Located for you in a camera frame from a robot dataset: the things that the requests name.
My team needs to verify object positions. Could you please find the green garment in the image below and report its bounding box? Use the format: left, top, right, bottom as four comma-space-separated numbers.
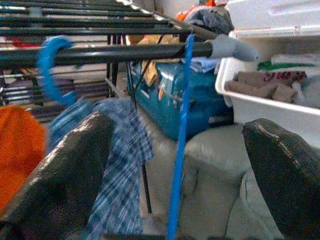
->
257, 61, 316, 72

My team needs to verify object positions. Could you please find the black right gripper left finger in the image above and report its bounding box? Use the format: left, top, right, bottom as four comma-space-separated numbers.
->
0, 111, 116, 240

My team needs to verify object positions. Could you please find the blue plaid shirt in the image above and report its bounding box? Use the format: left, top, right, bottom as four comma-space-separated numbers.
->
47, 98, 155, 240

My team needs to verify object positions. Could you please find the teal blue bag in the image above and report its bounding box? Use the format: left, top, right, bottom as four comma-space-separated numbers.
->
128, 61, 235, 141

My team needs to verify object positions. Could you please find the light blue towel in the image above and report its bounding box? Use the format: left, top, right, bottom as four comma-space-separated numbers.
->
189, 56, 222, 73

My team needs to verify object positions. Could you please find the orange cloth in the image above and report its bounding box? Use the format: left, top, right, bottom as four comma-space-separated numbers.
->
176, 0, 217, 21

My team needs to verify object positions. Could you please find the orange printed t-shirt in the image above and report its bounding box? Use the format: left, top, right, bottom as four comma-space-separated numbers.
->
0, 104, 47, 213

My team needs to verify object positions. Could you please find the white plastic storage box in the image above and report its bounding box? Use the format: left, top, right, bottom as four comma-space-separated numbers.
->
214, 0, 320, 148

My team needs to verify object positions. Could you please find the tan yellow garment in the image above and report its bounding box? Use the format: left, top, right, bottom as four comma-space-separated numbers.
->
129, 34, 181, 86

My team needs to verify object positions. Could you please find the black clothes drying rack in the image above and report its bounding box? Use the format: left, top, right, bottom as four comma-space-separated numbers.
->
0, 0, 260, 216

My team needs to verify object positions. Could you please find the grey green sofa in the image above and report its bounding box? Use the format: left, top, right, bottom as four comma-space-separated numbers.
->
144, 122, 286, 240

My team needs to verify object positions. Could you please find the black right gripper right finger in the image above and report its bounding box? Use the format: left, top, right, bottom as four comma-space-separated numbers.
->
241, 118, 320, 240

